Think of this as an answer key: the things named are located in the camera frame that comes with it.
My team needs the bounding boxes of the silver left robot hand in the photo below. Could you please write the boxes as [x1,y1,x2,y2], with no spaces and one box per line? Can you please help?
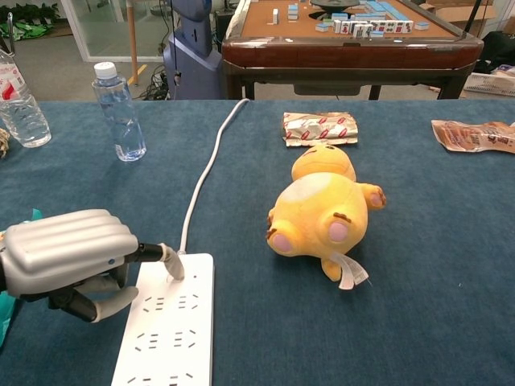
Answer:
[1,207,186,324]

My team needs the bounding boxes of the white power strip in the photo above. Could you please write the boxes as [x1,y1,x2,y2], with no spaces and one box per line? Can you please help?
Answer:
[110,252,216,386]

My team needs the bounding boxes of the teal snack bag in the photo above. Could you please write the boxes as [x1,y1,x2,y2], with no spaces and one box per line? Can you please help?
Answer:
[0,207,44,349]

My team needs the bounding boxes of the small clear water bottle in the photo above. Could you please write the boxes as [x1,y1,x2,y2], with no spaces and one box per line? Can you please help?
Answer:
[91,62,147,163]

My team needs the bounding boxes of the large red-label water bottle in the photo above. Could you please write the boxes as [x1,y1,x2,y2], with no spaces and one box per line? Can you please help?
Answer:
[0,47,52,149]

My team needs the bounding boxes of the wooden pole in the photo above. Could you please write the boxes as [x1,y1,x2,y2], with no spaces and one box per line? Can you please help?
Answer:
[126,0,140,86]

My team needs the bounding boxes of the metal rod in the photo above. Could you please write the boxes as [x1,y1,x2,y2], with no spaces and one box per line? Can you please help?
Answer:
[6,11,16,55]

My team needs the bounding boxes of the blue machine base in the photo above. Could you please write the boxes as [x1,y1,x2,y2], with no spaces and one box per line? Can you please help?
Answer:
[163,0,223,101]

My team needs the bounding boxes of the white framed glass partition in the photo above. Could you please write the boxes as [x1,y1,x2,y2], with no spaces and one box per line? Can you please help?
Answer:
[60,0,170,64]

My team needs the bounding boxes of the green bags pile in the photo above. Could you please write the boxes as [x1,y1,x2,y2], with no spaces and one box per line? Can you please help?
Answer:
[0,2,61,41]

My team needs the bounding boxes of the yellow plush toy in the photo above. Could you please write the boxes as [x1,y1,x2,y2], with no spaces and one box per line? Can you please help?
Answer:
[266,143,388,291]

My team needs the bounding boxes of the crumpled red white wrapper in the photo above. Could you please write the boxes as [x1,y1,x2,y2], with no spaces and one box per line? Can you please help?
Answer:
[282,111,360,149]

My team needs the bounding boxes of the brown mahjong table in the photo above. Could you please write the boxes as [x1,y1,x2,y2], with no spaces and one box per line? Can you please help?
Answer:
[220,0,485,101]

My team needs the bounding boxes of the teal tablecloth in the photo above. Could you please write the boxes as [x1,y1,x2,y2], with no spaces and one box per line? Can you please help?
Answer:
[0,98,515,386]

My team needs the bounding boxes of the black mahjong table dial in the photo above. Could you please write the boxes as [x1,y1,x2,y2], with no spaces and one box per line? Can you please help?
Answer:
[308,0,365,10]

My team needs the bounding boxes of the standing mahjong tile row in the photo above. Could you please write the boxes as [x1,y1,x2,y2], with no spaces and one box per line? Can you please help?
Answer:
[332,18,414,39]

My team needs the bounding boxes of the orange snack packet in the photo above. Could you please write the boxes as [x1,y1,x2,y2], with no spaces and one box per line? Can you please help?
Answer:
[431,119,515,154]

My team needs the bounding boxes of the white plastic basket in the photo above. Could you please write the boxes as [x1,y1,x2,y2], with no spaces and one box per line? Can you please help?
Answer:
[463,72,515,97]

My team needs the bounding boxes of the black bag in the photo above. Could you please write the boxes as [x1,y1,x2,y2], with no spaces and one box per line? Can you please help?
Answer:
[480,31,515,76]

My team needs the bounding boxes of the tangled floor cables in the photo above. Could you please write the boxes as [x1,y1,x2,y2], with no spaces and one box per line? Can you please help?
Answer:
[138,64,170,101]

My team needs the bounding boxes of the white power cable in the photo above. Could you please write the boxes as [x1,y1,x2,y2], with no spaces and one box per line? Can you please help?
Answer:
[176,98,251,257]

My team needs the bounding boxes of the black hanging cable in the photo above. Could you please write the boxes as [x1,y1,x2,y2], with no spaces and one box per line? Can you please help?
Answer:
[171,0,182,88]

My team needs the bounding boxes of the blue mahjong tile wall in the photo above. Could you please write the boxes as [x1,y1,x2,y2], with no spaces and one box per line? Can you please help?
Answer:
[360,0,406,21]

